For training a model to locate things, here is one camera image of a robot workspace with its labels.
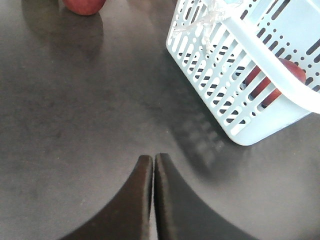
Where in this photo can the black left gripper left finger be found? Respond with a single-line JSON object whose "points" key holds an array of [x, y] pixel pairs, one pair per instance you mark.
{"points": [[127, 215]]}

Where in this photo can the light blue plastic basket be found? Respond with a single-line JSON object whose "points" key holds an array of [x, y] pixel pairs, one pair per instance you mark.
{"points": [[264, 71]]}

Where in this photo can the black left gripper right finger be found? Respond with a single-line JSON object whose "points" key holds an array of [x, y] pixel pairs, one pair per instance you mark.
{"points": [[181, 214]]}

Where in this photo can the clear plastic tag strip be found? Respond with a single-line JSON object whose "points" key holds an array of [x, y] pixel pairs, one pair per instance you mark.
{"points": [[217, 12]]}

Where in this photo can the red apple beside yellow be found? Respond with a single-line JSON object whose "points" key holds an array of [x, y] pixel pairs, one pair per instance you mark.
{"points": [[84, 7]]}

